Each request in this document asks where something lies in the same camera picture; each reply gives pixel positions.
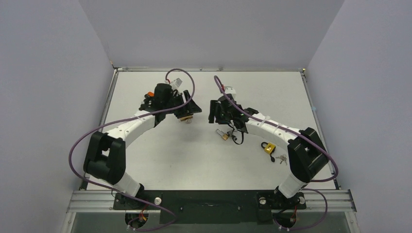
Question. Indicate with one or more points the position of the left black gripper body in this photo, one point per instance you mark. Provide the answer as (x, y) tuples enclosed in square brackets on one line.
[(182, 111)]

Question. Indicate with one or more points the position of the large brass padlock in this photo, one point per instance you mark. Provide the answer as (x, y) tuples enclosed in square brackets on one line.
[(186, 119)]

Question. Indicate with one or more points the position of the small padlock key charm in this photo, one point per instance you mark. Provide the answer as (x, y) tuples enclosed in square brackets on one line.
[(232, 136)]

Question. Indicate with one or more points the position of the small brass padlock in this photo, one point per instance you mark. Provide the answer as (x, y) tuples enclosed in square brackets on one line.
[(222, 134)]

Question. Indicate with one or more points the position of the yellow padlock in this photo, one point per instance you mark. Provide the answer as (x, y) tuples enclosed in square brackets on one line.
[(269, 148)]

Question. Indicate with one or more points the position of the yellow padlock keys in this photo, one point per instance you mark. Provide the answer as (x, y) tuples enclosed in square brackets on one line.
[(280, 159)]

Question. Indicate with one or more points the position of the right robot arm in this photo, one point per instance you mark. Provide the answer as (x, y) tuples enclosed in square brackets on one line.
[(305, 150)]

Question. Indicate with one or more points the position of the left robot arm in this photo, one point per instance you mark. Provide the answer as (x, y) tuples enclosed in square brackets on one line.
[(106, 152)]

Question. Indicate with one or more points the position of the orange padlock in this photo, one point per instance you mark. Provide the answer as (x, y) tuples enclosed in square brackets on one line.
[(149, 94)]

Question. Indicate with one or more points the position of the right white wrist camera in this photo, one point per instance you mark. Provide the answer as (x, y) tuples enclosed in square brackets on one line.
[(230, 91)]

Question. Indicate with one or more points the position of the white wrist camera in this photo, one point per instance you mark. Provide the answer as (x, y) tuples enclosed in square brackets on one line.
[(175, 84), (230, 91)]

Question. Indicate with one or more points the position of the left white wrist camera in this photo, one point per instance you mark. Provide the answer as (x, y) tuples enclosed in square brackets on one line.
[(175, 84)]

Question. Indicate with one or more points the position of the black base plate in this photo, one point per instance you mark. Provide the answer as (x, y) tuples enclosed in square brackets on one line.
[(223, 206)]

